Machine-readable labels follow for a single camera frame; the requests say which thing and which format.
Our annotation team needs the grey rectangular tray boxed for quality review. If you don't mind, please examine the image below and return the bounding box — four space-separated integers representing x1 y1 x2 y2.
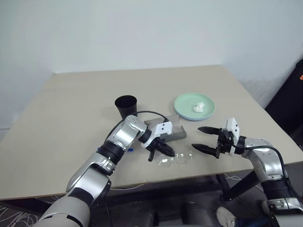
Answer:
144 114 187 143

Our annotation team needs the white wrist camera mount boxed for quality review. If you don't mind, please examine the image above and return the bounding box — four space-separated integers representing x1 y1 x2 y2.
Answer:
224 117 241 156
141 121 174 148

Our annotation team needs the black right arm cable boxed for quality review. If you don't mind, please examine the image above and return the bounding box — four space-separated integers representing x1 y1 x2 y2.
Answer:
232 144 303 201

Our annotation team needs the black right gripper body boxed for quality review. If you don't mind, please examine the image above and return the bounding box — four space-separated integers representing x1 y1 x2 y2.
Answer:
216 128 235 156

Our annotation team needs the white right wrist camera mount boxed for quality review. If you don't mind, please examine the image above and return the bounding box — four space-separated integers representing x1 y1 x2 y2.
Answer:
224 117 241 156

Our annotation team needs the black table leg frame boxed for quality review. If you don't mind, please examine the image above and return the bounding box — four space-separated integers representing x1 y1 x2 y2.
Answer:
216 169 258 203

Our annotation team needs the white floor cable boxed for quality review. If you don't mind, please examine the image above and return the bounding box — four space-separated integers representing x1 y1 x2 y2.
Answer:
224 173 242 181

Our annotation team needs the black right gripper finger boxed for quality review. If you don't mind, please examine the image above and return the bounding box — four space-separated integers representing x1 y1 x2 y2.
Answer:
191 143 220 158
197 126 223 136

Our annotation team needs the mint green plate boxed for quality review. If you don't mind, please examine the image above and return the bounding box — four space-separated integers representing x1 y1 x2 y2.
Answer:
174 92 216 122

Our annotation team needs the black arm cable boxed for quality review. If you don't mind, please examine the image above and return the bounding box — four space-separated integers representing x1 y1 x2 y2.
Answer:
232 144 303 201
104 110 169 145

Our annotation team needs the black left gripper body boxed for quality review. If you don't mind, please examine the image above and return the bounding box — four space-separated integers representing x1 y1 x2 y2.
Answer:
146 133 171 152

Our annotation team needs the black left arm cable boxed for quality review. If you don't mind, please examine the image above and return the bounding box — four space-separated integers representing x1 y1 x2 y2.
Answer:
104 110 169 145

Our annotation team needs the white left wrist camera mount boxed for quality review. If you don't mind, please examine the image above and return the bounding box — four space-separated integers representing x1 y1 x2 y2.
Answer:
141 121 174 148

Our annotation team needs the clear plastic cup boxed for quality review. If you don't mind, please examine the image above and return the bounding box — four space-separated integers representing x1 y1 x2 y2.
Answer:
156 150 194 168

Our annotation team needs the black cup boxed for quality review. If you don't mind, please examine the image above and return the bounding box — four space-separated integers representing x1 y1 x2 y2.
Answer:
114 95 138 120

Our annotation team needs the white shoe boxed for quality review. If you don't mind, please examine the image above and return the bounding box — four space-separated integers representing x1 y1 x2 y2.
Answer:
216 206 237 227

